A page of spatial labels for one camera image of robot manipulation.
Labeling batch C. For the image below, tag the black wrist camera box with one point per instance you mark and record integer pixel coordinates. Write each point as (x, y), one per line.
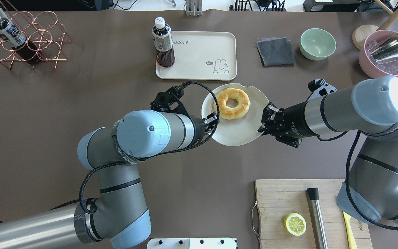
(169, 101)

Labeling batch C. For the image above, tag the aluminium frame post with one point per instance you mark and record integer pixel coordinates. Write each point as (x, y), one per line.
(193, 8)

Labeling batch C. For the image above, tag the wooden cutting board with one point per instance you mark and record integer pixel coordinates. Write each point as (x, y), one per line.
(278, 197)

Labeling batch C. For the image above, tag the yellow plastic knife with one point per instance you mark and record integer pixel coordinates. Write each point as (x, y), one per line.
(350, 236)

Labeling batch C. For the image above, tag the half lemon slice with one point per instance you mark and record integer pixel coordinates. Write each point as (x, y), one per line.
(295, 224)

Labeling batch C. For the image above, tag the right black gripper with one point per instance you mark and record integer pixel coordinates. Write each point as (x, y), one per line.
(293, 120)

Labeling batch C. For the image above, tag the clear ice cubes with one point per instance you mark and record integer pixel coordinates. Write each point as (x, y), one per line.
(379, 57)

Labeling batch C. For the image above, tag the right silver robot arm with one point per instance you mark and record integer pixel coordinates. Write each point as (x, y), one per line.
(370, 190)

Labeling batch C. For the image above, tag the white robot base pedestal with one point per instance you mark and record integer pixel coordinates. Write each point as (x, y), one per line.
(193, 243)

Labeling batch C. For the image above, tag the dark drink bottle on tray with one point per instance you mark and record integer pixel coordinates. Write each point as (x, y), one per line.
(163, 42)

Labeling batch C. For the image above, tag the cream rabbit tray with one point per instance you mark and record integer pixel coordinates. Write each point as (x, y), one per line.
(201, 55)

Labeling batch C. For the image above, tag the wooden mug tree stand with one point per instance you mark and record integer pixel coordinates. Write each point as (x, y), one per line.
(362, 32)

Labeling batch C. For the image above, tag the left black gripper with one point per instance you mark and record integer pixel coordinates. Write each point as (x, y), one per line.
(199, 129)

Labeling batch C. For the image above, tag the white plate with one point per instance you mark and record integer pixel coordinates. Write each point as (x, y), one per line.
(244, 130)

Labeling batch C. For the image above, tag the steel ice scoop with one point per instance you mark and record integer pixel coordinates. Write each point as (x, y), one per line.
(386, 52)

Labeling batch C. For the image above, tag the glazed donut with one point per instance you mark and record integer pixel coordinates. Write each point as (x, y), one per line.
(232, 104)

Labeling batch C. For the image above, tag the pink ice bowl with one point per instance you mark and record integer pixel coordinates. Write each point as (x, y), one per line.
(367, 63)

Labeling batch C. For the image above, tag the copper wire bottle rack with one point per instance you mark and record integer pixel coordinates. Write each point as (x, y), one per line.
(43, 28)

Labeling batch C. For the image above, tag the grey folded cloth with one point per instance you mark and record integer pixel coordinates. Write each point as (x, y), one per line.
(275, 51)

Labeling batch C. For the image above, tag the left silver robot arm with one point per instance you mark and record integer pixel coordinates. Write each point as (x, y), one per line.
(120, 214)

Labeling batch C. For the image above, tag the green bowl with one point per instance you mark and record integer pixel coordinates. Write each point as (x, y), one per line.
(317, 44)

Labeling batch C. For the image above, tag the steel muddler black tip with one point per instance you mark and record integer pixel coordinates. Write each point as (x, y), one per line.
(317, 218)

